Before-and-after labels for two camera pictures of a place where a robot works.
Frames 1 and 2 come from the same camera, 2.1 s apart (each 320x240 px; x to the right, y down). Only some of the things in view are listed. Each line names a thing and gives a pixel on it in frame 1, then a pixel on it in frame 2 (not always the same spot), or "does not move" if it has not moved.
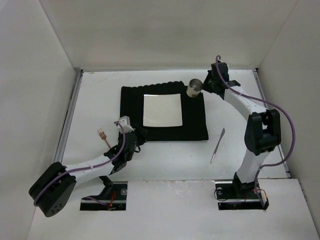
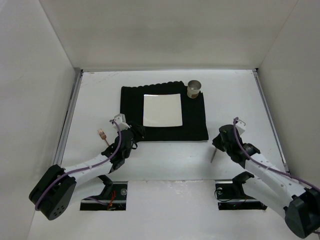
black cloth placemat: x=194 y=122 does not move
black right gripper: x=207 y=83 -> x=222 y=141
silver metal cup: x=194 y=88 does not move
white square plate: x=162 y=110 does not move
